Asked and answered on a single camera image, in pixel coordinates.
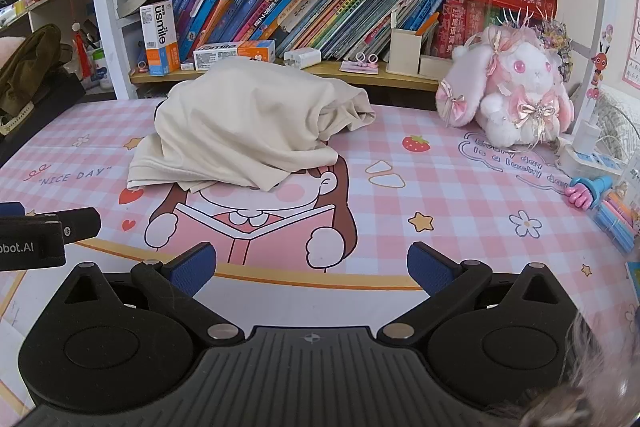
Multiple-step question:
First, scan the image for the white orange toothpaste box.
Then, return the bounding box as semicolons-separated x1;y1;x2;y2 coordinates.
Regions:
193;40;277;72

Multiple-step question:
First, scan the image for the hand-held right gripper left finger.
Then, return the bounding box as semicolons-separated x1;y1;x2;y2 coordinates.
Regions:
47;242;246;348

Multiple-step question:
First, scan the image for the olive green garment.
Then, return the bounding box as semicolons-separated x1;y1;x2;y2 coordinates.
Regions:
0;24;77;136

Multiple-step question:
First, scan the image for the white orange toothbrush box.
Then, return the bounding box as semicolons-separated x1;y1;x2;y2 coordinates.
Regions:
139;0;182;76

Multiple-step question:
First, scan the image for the white mesh cover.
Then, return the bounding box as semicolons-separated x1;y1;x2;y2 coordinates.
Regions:
595;89;640;158

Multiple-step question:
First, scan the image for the white arched shelf frame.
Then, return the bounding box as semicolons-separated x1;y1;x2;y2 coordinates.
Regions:
85;0;142;100

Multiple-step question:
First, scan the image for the row of colourful books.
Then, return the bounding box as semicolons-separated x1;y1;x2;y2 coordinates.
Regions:
167;0;456;62

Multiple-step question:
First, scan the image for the clear box of coloured pens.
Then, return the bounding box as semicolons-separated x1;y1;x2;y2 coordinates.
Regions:
590;182;640;255

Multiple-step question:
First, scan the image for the cream t-shirt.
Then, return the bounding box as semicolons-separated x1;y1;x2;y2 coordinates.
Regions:
126;57;377;194

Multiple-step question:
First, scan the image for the pink hand toy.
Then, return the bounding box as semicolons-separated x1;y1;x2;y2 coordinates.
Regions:
565;176;613;210

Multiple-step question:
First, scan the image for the red tassel ornament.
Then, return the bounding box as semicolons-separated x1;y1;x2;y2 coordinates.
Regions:
72;22;96;80

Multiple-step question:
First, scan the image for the white jar green lid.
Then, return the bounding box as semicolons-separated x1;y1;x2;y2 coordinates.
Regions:
92;49;112;90

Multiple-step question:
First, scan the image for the pink bunny plush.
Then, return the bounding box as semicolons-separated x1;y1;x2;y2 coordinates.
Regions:
435;24;576;146

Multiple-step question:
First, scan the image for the white power strip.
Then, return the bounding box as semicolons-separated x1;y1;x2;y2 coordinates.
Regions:
557;142;628;180

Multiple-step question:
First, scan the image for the alphabet wall poster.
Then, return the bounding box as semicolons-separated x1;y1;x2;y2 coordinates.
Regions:
622;7;640;90

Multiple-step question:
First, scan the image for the white plug adapter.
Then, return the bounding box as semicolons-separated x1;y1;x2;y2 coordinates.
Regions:
572;119;601;152

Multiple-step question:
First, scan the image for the small cream box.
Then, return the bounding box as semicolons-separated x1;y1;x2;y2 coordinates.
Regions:
419;54;453;78

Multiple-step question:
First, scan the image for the purple flower bouquet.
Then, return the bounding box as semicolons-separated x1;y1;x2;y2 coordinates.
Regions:
542;19;574;80

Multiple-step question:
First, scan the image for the pink fluffy cushion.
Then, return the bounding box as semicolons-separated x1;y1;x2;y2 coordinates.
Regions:
0;35;26;64

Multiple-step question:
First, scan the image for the pink checkered printed tablecloth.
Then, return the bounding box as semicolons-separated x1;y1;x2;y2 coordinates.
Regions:
0;99;640;408

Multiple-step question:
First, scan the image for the white charger adapter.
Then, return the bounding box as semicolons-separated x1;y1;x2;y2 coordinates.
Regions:
283;48;322;68

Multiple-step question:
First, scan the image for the fluffy grey fur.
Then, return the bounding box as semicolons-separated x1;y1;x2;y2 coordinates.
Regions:
480;312;640;427

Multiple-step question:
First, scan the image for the wooden bookshelf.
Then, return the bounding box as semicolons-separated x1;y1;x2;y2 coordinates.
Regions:
105;0;603;94

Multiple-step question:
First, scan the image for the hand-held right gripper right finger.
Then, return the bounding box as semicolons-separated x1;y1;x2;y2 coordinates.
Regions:
376;242;571;348

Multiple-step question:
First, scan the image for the cartoon wall sticker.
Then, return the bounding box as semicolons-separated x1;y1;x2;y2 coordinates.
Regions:
589;41;609;100

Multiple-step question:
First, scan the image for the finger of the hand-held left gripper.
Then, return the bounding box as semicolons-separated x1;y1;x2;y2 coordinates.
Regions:
0;202;60;223
47;207;102;244

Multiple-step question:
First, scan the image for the cream pen holder box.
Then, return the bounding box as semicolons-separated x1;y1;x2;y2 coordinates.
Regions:
387;28;425;75

